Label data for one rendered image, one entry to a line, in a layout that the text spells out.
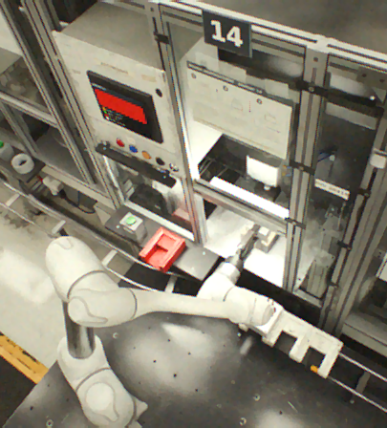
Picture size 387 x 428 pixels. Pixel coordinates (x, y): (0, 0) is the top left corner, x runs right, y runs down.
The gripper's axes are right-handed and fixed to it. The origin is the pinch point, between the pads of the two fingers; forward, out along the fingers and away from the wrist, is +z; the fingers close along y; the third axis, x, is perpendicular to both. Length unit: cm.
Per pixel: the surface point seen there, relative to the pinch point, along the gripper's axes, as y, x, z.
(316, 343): -13.8, -39.8, -25.1
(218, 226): -9.4, 18.3, -2.1
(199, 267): -9.4, 14.4, -23.2
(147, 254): -5.0, 34.9, -30.8
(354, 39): 101, -25, -5
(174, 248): -3.4, 26.0, -23.4
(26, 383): -99, 92, -102
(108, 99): 66, 44, -17
